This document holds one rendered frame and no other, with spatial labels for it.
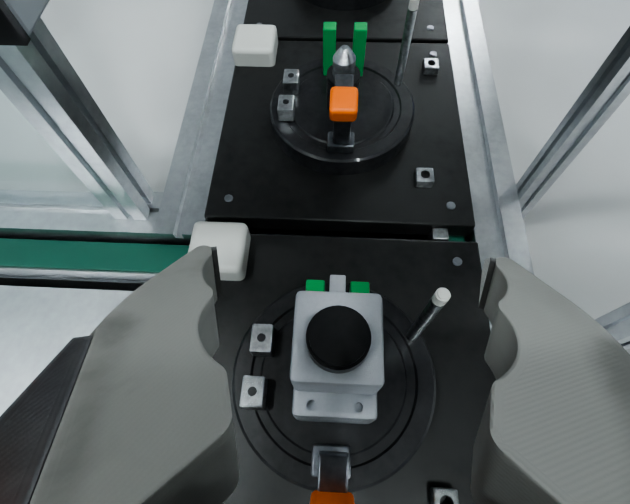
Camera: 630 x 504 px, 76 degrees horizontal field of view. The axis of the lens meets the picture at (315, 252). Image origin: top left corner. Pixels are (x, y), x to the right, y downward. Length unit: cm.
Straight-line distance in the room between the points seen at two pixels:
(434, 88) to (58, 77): 34
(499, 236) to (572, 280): 15
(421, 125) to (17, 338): 43
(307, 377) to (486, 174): 30
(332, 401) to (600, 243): 42
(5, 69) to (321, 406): 26
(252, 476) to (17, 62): 28
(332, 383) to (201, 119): 34
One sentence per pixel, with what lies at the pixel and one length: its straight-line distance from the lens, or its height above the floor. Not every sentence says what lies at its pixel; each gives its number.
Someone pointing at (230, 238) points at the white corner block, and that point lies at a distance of 33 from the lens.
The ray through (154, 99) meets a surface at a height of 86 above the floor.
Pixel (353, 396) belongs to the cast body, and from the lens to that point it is 22.
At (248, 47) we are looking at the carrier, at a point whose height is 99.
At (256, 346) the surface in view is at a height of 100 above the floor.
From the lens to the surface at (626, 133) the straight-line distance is 69.
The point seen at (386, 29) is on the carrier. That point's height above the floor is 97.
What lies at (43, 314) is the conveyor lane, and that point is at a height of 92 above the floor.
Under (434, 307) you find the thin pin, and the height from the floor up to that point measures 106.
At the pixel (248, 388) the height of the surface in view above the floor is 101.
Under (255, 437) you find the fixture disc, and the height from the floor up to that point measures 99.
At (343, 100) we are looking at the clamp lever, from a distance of 30.
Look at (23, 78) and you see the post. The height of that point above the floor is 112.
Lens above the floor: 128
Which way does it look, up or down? 63 degrees down
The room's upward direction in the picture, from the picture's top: 2 degrees counter-clockwise
